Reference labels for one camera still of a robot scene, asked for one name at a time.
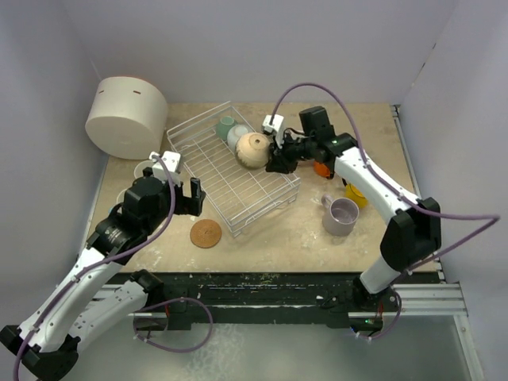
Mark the beige round mug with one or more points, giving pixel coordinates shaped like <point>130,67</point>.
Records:
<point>252,150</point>

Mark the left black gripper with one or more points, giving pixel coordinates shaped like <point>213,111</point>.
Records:
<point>187,205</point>

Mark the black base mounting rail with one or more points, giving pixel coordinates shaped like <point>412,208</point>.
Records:
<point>332,299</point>

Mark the sage green cup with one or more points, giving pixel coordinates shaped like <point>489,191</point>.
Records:
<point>223,126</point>

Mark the light blue mug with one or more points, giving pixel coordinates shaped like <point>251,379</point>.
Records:
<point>119,200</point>

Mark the yellow cup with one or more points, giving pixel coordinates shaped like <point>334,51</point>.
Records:
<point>355,195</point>

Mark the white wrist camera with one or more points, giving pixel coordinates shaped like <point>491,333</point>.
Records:
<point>273,125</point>
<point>171,161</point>

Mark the pale grey white mug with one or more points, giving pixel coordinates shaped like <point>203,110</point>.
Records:
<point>236,133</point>

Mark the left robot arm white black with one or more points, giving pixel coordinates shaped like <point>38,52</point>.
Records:
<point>50,341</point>

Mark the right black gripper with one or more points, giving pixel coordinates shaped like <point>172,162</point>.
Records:
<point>280,160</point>

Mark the light pink mug white inside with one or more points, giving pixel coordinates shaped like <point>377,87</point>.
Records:
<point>143,169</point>

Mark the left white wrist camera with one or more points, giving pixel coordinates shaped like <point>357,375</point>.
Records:
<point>171,161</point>

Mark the orange cup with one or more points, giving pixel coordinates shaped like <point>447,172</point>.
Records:
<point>322,170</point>

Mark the lilac mug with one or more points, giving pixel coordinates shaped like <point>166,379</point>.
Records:
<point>341,215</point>

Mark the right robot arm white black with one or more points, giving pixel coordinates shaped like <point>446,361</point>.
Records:
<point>413,228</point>

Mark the round woven cork coaster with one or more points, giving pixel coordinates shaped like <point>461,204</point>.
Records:
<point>205,233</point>

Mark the large white cylindrical container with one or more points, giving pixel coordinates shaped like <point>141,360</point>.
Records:
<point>127,118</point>

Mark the white wire dish rack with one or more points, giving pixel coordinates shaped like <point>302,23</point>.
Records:
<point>238,195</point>

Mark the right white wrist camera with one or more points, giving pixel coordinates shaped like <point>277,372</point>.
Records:
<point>273,125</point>

